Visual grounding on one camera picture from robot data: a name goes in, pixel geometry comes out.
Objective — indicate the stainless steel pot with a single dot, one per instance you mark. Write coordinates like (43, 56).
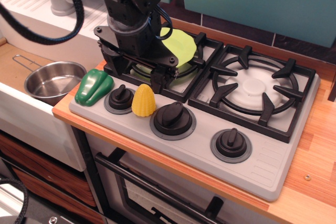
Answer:
(52, 82)

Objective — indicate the white toy sink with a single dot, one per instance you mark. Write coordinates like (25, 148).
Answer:
(23, 116)

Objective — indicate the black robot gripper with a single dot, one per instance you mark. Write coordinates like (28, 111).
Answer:
(122, 45)

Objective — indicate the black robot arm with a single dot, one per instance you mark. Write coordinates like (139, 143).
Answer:
(132, 12)

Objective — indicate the left black stove knob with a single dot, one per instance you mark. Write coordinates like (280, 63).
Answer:
(119, 100)

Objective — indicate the black burner grate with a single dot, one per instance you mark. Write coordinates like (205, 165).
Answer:
(189, 74)
(298, 86)

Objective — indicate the black stove knob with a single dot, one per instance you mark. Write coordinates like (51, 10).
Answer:
(119, 100)
(173, 122)
(231, 146)

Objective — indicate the right black burner grate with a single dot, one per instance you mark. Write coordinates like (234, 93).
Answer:
(298, 86)

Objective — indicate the white right burner disc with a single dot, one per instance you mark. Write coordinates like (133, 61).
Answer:
(252, 83)

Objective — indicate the teal cabinet box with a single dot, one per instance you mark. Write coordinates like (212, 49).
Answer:
(307, 20)

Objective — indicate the light green plastic plate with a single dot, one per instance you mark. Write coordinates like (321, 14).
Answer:
(181, 45)

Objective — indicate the black oven door handle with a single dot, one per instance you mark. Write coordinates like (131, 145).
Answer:
(112, 163)

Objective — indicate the grey toy stove top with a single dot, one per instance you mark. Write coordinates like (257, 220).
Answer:
(262, 174)

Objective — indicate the middle black stove knob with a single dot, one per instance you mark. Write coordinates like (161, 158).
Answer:
(173, 122)

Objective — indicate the left black burner grate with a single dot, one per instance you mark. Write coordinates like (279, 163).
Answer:
(189, 74)

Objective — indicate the yellow toy corn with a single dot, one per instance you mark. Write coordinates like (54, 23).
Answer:
(143, 103)

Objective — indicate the wooden drawer front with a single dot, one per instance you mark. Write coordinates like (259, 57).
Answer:
(50, 179)

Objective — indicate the green toy bell pepper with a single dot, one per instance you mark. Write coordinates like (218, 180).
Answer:
(94, 86)

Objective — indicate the right black stove knob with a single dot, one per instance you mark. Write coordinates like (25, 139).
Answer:
(231, 146)

